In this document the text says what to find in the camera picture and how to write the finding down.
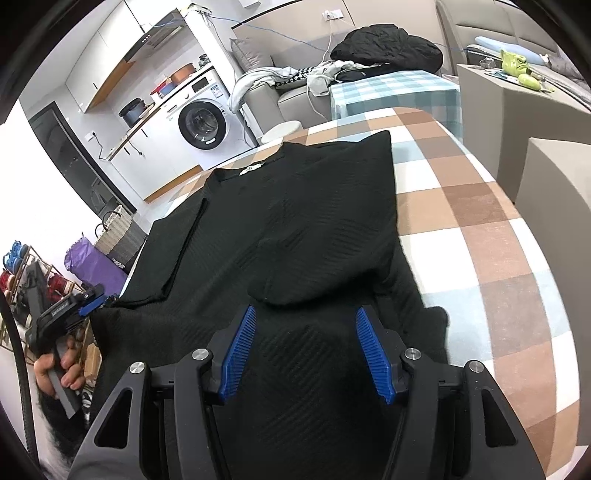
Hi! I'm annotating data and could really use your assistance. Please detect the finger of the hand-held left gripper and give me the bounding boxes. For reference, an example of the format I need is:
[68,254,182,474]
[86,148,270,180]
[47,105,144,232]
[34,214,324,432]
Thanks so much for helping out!
[78,285,108,318]

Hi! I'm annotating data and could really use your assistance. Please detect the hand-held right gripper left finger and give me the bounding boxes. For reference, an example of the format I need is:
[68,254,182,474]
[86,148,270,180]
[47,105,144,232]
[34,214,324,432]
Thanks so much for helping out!
[69,305,258,480]

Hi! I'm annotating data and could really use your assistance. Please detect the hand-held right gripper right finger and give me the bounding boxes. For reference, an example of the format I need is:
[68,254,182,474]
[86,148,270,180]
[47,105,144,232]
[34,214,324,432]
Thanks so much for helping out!
[355,305,548,480]

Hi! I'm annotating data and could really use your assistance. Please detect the black knitted top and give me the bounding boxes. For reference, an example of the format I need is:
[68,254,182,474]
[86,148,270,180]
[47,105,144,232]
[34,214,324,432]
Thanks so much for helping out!
[89,130,451,480]

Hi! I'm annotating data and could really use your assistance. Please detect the person's left forearm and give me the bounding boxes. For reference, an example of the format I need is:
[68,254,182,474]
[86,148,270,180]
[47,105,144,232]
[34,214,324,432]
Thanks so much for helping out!
[34,390,95,480]

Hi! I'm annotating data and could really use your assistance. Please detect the person's left hand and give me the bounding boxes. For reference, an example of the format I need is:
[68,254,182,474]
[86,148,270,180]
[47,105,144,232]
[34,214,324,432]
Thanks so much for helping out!
[31,336,88,403]

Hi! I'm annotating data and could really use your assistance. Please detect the purple bag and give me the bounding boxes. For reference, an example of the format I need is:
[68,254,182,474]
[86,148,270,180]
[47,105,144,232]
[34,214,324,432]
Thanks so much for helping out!
[65,234,129,297]

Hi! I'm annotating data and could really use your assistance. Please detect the metal shoe rack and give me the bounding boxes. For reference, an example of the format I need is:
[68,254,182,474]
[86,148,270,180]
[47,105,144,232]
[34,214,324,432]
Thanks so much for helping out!
[0,240,89,354]

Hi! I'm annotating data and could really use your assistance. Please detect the wicker basket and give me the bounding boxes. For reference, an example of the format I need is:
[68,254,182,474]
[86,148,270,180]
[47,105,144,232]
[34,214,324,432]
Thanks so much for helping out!
[95,205,149,267]

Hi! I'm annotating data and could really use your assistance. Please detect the checked blanket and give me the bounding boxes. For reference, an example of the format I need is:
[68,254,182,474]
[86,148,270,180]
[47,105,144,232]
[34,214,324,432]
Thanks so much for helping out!
[122,107,583,480]

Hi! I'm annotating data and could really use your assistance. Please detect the black door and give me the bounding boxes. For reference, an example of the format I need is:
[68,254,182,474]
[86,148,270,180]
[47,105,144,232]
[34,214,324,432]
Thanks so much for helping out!
[29,107,138,223]

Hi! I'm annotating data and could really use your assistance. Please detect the white kitchen counter cabinets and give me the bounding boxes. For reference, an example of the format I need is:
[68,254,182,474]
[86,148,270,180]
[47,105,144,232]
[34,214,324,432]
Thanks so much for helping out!
[107,99,205,200]

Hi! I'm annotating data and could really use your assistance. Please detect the black cooking pot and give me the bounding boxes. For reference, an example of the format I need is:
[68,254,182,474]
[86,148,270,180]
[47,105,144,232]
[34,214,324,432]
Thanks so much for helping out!
[119,98,149,127]

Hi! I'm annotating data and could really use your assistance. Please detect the white washing machine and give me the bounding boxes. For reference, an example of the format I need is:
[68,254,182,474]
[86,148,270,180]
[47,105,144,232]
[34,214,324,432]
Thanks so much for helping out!
[159,68,258,151]

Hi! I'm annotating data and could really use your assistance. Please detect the white round stool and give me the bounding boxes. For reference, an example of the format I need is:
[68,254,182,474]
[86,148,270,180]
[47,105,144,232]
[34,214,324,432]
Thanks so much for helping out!
[262,121,304,145]

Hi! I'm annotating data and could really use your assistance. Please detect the grey block table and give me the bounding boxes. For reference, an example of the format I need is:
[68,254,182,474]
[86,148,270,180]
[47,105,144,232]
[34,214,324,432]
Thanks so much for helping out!
[514,137,591,298]

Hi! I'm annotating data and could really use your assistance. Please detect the orange pan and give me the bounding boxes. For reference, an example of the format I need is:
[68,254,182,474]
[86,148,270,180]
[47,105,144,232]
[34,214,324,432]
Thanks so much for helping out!
[168,64,198,85]

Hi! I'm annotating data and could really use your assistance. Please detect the grey sofa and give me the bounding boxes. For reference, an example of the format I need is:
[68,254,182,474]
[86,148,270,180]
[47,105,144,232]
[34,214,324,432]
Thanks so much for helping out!
[229,36,462,139]

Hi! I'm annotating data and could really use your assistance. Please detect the blue plaid cloth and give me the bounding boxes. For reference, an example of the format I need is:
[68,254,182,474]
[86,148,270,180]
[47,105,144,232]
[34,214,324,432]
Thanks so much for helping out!
[329,71,462,141]

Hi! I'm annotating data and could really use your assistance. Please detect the grey side table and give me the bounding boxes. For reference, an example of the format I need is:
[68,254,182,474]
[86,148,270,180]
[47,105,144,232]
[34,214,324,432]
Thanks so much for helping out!
[456,64,591,195]

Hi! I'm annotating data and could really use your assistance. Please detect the white grey blanket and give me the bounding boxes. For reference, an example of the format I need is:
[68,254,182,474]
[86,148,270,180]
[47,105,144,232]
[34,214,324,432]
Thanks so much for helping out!
[229,67,298,114]

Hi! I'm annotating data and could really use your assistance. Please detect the range hood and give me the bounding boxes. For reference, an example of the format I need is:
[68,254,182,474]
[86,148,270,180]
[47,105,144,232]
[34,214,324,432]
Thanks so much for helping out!
[124,11,186,64]

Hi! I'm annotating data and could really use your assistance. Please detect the houndstooth pillow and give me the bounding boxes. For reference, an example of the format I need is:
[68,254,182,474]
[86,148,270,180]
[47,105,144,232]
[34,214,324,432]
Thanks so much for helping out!
[274,67,324,89]

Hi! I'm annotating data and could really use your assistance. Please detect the grey garment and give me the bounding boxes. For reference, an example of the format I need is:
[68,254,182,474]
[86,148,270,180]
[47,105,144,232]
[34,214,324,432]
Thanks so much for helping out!
[305,60,348,96]

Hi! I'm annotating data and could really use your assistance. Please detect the black jacket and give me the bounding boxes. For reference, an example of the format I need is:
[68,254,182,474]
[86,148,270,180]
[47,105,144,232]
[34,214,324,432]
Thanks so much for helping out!
[330,25,444,75]

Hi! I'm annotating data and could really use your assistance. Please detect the green toy figure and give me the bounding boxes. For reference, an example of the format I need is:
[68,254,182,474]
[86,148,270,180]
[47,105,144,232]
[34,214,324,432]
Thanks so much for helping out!
[500,49,537,78]

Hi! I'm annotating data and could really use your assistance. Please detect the light blue pillow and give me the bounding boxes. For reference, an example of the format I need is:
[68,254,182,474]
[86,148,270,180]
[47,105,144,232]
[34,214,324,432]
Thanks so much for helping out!
[466,36,551,66]

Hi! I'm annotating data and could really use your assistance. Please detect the grey quilt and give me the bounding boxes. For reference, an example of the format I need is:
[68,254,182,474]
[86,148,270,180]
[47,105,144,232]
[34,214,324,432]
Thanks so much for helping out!
[539,54,588,95]

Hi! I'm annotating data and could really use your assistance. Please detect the grey bed headboard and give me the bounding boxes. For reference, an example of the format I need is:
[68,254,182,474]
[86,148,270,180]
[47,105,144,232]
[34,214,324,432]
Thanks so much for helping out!
[436,0,557,66]

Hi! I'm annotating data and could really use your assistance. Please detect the thick black cable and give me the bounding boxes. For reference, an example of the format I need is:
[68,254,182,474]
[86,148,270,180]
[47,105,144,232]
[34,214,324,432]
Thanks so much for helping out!
[0,295,43,464]

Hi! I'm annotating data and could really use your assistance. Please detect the white wall cabinets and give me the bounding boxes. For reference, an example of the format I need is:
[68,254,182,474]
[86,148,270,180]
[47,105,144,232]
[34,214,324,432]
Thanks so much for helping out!
[65,0,155,112]

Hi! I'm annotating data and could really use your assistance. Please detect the white cable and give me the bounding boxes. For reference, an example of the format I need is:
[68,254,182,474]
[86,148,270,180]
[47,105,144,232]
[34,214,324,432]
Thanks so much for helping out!
[306,18,335,121]

